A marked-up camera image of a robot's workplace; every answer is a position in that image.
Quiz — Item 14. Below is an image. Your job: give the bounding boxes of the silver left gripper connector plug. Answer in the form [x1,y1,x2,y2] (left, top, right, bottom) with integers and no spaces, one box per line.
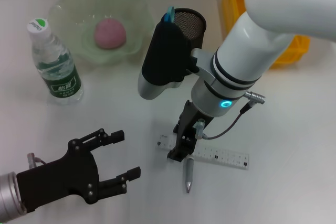
[27,152,47,168]

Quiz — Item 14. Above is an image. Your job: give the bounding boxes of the pink peach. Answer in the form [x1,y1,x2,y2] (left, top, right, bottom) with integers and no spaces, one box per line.
[93,17,127,50]

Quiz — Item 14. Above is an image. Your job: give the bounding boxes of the clear green-label water bottle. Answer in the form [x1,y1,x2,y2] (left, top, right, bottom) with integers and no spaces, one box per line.
[26,18,85,105]

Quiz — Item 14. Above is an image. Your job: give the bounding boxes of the yellow plastic bin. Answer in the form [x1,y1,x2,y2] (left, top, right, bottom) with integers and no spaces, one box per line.
[222,0,311,70]

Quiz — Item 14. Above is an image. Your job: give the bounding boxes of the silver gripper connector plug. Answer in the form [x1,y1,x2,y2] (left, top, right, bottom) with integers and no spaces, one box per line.
[193,118,207,140]
[27,152,47,168]

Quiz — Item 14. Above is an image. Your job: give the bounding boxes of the blue handled scissors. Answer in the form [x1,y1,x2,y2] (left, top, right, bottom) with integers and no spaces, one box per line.
[161,5,176,24]

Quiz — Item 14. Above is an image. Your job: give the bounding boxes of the grey retractable pen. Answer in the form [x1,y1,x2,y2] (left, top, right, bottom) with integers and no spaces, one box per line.
[183,155,195,194]

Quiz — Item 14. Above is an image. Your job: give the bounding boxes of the transparent plastic ruler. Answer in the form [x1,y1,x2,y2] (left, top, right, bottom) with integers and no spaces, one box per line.
[154,133,250,170]

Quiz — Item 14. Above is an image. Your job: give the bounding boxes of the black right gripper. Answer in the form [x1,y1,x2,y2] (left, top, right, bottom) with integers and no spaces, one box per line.
[76,99,215,204]

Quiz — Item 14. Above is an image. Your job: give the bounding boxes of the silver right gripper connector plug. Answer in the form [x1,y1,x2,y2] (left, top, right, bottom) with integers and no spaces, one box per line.
[193,118,207,140]

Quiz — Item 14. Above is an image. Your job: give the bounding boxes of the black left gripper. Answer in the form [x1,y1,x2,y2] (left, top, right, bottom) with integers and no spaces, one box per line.
[16,138,101,214]

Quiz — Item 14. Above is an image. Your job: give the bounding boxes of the grey right gripper cable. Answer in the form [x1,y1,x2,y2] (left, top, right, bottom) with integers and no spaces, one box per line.
[202,91,267,141]

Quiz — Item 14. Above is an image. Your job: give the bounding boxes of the green glass fruit plate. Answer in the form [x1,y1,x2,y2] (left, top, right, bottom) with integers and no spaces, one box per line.
[48,0,155,68]

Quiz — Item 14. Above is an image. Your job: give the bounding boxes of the black mesh pen holder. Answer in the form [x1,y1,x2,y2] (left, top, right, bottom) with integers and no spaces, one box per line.
[172,8,207,51]

